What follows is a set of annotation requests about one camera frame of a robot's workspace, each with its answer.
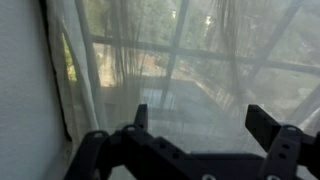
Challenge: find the dark window frame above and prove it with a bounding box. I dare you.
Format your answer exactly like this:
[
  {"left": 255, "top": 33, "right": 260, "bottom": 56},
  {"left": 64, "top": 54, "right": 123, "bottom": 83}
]
[{"left": 74, "top": 0, "right": 320, "bottom": 134}]

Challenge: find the white sheer curtain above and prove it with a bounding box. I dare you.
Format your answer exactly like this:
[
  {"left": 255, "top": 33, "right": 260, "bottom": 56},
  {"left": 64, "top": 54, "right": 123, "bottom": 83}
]
[{"left": 39, "top": 0, "right": 320, "bottom": 180}]

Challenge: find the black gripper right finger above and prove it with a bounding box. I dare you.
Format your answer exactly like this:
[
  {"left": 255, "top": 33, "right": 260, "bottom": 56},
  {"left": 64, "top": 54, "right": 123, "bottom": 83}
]
[{"left": 245, "top": 103, "right": 320, "bottom": 180}]

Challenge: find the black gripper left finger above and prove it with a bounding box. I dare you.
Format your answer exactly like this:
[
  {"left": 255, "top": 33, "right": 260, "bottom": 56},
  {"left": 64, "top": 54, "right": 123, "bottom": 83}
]
[{"left": 63, "top": 103, "right": 158, "bottom": 180}]

